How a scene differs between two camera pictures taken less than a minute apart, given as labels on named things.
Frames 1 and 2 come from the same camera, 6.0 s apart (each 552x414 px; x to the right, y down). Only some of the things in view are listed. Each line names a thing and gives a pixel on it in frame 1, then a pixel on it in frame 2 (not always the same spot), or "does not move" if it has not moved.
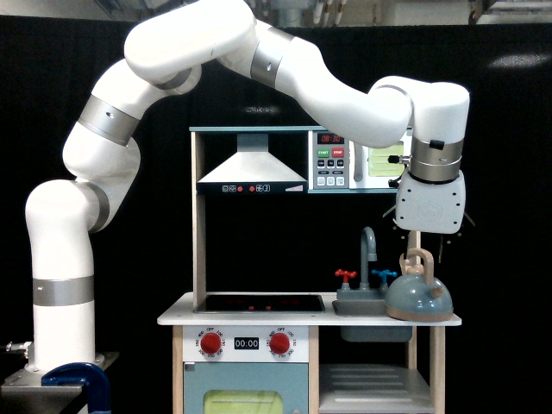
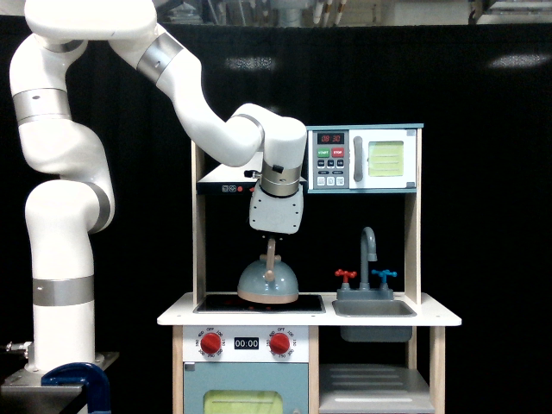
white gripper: x=429 y=207 to x=281 y=215
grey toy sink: x=369 y=334 does not move
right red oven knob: x=279 y=343 does not move
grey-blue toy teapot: x=414 y=296 to x=268 y=280
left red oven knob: x=210 y=342 does not move
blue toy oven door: x=246 y=387 does not move
